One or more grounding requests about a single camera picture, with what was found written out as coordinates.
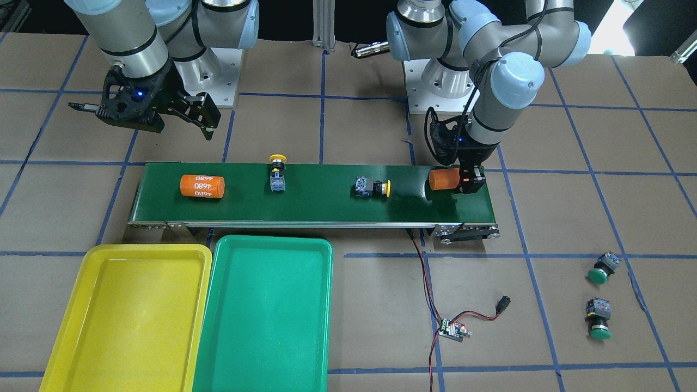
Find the small motor controller board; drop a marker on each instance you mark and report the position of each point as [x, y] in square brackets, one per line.
[453, 330]

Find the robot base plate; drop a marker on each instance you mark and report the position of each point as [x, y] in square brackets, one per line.
[215, 72]
[431, 83]

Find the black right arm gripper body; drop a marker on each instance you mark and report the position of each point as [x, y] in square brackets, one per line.
[166, 91]

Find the green conveyor belt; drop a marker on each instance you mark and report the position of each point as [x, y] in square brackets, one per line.
[316, 196]

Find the yellow push button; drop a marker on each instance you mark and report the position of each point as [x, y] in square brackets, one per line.
[367, 187]
[277, 173]

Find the plain orange cylinder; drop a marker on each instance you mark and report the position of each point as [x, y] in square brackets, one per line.
[444, 179]

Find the aluminium frame post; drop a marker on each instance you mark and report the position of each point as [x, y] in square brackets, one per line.
[323, 24]

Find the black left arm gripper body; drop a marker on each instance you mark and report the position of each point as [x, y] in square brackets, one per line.
[475, 154]

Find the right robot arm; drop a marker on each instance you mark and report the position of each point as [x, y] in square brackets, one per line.
[163, 59]

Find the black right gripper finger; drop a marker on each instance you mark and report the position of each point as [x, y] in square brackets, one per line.
[199, 110]
[84, 107]

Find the green push button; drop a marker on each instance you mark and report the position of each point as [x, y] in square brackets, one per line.
[603, 268]
[598, 312]

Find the orange cylinder with 4680 print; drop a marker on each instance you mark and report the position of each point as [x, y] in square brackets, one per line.
[202, 186]

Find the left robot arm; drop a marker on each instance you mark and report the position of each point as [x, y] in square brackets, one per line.
[496, 69]

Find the green plastic tray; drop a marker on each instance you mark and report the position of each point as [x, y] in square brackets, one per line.
[266, 325]

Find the yellow plastic tray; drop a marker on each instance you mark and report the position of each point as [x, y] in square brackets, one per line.
[133, 320]

